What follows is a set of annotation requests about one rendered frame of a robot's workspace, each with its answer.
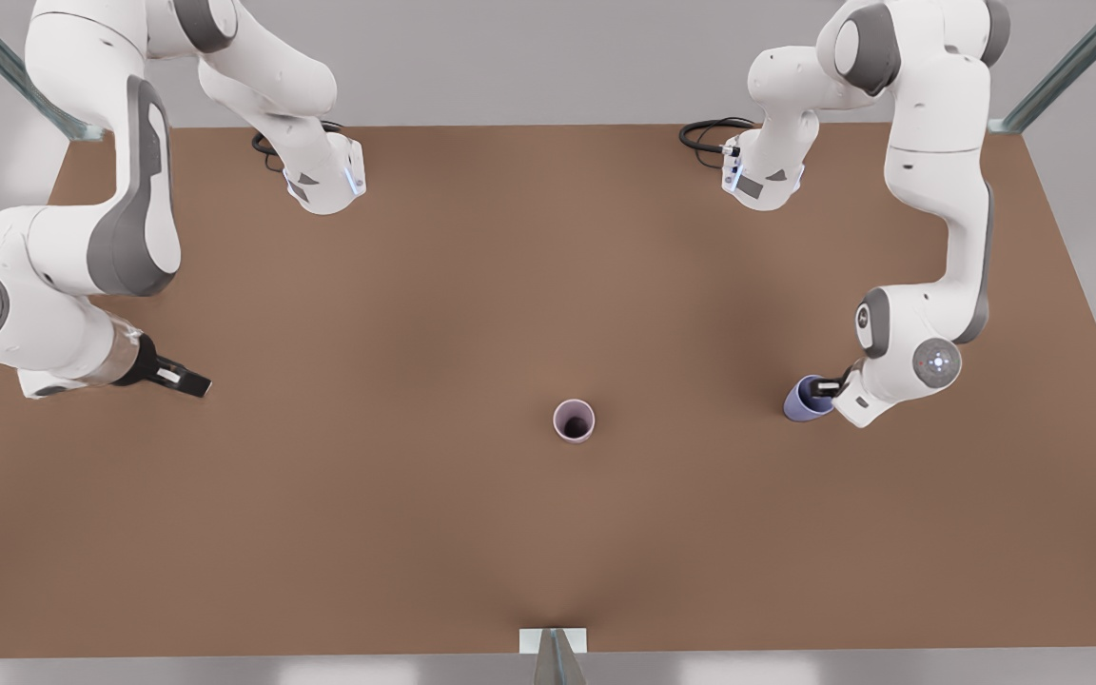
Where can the purple cup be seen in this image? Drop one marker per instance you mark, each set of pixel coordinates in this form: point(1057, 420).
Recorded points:
point(805, 399)

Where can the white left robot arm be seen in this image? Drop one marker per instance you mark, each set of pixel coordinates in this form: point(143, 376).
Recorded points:
point(938, 143)

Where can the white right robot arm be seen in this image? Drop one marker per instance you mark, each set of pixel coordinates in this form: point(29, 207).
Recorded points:
point(63, 247)

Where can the pink cup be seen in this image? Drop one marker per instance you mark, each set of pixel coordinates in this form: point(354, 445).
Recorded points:
point(574, 420)

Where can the silver frame post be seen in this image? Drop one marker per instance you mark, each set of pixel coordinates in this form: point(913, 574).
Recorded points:
point(6, 67)
point(1066, 67)
point(557, 658)

